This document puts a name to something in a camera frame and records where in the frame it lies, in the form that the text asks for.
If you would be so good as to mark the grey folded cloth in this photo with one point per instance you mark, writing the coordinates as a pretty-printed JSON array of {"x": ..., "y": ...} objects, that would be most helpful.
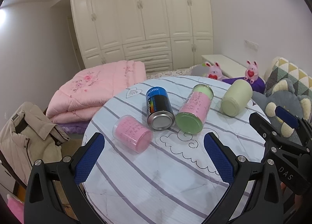
[{"x": 200, "y": 70}]

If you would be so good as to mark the triangle patterned pillow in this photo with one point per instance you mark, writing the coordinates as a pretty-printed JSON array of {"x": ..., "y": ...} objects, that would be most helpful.
[{"x": 280, "y": 69}]

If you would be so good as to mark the white bench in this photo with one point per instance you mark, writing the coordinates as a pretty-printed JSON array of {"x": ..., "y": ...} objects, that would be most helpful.
[{"x": 229, "y": 67}]

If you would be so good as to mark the cream white wardrobe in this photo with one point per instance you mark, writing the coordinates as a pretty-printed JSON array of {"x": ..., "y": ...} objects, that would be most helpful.
[{"x": 163, "y": 34}]

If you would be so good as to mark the beige jacket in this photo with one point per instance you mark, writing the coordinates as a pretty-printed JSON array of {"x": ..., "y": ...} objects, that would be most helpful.
[{"x": 28, "y": 136}]

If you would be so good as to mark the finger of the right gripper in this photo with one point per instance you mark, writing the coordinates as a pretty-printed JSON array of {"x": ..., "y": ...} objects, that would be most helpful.
[
  {"x": 269, "y": 134},
  {"x": 301, "y": 126}
]

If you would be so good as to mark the left pink bunny toy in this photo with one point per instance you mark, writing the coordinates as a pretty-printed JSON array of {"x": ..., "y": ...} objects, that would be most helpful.
[{"x": 214, "y": 71}]

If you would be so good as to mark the pink bunny toy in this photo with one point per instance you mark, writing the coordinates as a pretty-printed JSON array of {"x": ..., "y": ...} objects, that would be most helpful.
[
  {"x": 251, "y": 73},
  {"x": 214, "y": 71}
]

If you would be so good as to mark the pale green ceramic cup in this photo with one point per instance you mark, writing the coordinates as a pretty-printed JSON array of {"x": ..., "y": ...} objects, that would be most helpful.
[{"x": 236, "y": 98}]

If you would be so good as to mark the person hand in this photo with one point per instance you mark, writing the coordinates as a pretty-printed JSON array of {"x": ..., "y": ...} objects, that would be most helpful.
[{"x": 291, "y": 203}]

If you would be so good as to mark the blue black metal can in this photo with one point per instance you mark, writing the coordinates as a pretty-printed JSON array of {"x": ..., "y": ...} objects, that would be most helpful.
[{"x": 160, "y": 115}]

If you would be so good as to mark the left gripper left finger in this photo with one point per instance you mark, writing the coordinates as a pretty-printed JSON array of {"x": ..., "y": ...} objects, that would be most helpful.
[{"x": 42, "y": 203}]

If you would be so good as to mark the small pink plastic cup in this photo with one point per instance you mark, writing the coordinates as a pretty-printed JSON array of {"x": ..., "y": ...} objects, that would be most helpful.
[{"x": 133, "y": 134}]

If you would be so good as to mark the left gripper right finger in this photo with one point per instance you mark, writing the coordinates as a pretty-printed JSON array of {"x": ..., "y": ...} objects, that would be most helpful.
[{"x": 264, "y": 204}]

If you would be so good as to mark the right pink bunny toy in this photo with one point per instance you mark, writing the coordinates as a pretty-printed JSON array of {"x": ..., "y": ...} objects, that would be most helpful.
[{"x": 251, "y": 73}]

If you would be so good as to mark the white wall switch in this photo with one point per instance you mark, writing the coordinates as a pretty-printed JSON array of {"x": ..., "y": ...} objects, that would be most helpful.
[{"x": 251, "y": 45}]

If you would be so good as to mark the folded pink quilt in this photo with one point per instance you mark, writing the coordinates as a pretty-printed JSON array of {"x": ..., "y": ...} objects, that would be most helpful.
[{"x": 81, "y": 97}]

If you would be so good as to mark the grey plush elephant toy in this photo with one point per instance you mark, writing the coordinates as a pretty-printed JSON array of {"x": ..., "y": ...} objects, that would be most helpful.
[{"x": 283, "y": 94}]

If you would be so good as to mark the tall clear pink green jar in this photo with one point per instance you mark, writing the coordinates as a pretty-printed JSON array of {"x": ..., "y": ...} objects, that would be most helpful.
[{"x": 193, "y": 113}]

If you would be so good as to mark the striped white blue tablecloth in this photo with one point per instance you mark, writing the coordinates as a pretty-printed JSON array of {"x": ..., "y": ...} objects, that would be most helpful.
[{"x": 173, "y": 180}]

